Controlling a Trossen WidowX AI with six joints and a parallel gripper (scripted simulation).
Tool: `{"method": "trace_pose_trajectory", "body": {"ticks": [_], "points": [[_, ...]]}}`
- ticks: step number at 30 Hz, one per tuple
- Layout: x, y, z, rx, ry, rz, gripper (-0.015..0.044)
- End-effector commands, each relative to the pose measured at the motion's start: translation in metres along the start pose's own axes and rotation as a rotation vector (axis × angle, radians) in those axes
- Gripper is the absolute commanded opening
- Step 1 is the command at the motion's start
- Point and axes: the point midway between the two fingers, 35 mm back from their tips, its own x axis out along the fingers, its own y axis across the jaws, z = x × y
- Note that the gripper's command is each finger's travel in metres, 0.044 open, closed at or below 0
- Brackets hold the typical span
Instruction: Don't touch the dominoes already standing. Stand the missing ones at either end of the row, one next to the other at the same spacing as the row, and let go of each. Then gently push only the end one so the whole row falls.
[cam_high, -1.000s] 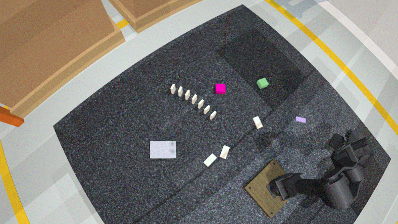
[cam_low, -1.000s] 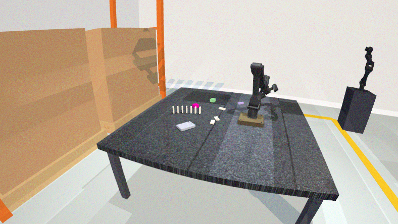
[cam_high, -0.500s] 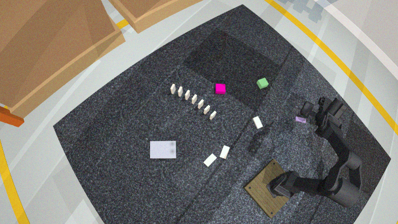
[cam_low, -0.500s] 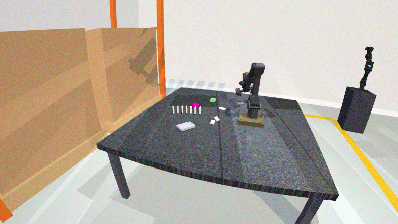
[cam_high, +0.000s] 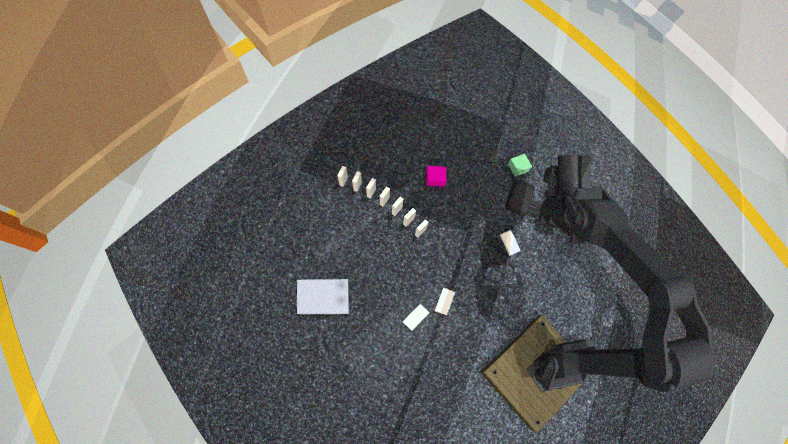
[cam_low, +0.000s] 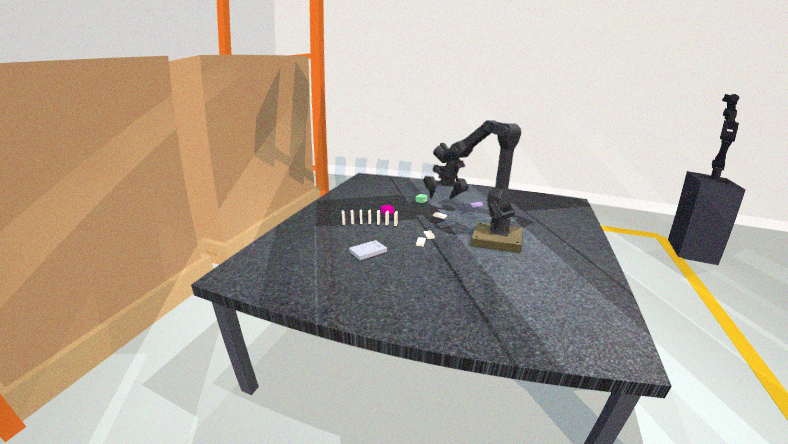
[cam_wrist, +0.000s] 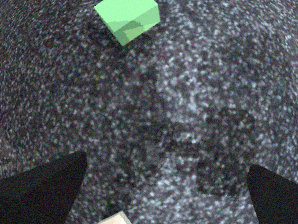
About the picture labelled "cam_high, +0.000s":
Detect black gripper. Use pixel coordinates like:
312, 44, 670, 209
505, 180, 570, 236

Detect light green block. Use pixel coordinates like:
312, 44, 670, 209
508, 154, 532, 176

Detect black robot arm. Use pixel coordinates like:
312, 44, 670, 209
527, 155, 715, 393

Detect magenta cube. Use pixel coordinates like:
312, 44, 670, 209
427, 166, 446, 186

